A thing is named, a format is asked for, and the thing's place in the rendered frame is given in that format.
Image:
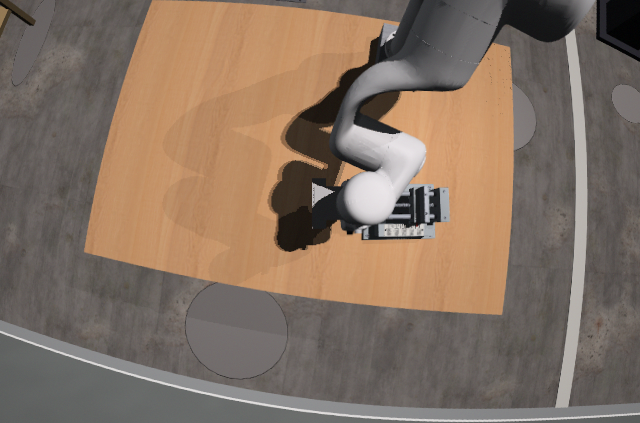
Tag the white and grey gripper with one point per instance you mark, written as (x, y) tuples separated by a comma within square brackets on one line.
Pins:
[(346, 226)]

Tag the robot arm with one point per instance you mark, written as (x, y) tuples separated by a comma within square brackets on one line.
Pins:
[(447, 41)]

